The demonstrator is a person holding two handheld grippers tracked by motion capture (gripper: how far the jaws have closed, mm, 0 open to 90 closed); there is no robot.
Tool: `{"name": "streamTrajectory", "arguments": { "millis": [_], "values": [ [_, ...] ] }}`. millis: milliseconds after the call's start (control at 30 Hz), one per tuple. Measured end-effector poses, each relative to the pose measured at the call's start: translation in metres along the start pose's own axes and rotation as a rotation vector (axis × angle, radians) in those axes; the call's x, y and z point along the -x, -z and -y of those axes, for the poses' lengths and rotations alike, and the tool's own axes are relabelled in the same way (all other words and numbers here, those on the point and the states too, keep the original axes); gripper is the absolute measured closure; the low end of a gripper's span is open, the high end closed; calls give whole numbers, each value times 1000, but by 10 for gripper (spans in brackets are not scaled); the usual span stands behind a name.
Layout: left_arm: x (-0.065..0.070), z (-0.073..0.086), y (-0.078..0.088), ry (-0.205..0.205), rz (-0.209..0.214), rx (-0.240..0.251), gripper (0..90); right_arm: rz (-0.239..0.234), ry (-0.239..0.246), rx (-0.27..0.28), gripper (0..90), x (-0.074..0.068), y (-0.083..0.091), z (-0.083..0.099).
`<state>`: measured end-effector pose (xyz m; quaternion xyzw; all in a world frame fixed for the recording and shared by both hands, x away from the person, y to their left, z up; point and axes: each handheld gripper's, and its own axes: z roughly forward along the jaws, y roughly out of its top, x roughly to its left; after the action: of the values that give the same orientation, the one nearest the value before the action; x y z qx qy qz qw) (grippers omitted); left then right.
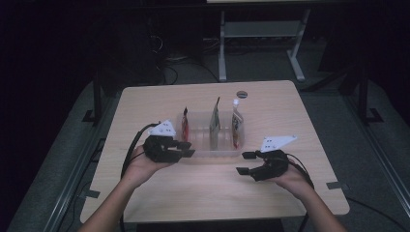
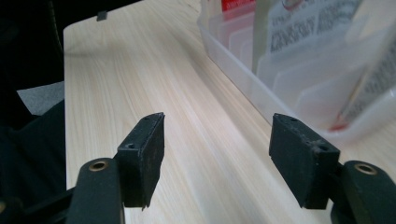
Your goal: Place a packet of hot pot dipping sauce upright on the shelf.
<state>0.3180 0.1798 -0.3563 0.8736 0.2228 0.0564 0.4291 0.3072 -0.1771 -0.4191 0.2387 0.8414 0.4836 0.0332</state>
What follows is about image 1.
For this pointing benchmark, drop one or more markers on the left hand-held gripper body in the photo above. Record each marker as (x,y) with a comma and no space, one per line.
(159,150)

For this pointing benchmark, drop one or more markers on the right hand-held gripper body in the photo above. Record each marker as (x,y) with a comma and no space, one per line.
(275,164)

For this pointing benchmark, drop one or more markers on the clear plastic container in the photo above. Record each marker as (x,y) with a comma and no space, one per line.
(199,141)

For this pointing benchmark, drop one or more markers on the red and black snack packet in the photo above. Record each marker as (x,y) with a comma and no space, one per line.
(185,127)

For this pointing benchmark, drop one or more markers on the green and white snack packet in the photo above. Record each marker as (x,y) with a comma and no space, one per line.
(215,129)

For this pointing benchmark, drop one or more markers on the person's right hand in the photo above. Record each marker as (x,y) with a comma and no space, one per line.
(295,182)

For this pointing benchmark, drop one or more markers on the person's left hand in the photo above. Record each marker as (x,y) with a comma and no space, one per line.
(140,170)

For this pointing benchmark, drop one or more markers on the grey table grommet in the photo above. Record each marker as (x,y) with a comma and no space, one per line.
(241,94)

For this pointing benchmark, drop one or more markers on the grey tape piece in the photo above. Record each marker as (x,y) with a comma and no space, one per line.
(336,185)
(90,194)

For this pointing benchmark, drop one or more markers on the black metal stand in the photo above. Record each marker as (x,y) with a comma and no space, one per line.
(364,96)
(96,103)

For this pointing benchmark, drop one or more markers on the white metal desk frame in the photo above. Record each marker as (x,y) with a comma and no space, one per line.
(261,29)

